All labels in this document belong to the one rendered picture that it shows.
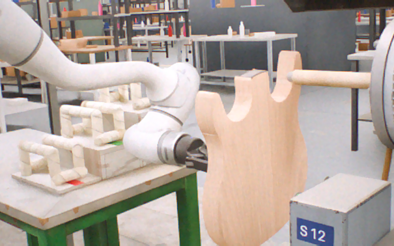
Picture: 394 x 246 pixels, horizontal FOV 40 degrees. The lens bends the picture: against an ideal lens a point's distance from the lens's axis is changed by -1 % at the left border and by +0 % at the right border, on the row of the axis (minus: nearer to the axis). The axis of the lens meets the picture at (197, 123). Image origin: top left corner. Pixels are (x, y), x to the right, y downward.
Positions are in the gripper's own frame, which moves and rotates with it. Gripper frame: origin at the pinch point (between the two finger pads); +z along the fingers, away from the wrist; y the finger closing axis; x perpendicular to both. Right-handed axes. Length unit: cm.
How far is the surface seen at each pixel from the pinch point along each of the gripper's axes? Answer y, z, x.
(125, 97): -24, -71, 3
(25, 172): 18, -72, -9
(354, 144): -346, -152, -141
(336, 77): -6.1, 19.9, 19.8
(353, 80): -6.0, 23.6, 19.5
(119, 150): -3, -51, -6
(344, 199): 24.3, 37.0, 9.8
